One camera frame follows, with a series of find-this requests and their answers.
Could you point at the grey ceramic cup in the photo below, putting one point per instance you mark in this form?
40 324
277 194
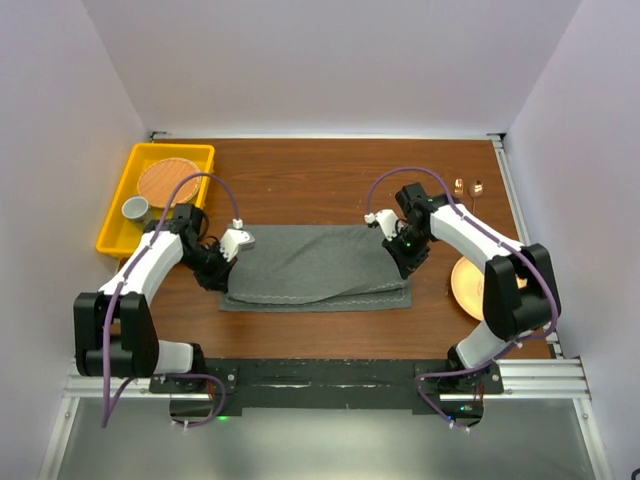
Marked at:
138 212

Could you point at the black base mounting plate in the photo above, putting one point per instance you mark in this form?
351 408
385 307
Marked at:
354 384

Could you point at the rose gold spoon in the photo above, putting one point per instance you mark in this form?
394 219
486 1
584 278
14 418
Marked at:
475 190

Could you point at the grey cloth napkin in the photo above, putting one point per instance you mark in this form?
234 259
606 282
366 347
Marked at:
315 268

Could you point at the aluminium frame rail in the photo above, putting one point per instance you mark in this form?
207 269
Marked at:
538 428

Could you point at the golden round plate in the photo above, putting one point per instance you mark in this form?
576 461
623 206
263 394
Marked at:
467 286

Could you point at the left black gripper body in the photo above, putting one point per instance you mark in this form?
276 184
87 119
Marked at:
207 265

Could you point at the orange woven coaster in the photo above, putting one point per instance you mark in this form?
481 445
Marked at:
159 180

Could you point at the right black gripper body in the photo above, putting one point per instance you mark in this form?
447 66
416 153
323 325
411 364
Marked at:
410 248

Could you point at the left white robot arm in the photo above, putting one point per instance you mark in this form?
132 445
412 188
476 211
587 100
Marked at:
113 327

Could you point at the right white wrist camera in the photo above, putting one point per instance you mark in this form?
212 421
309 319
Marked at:
386 220

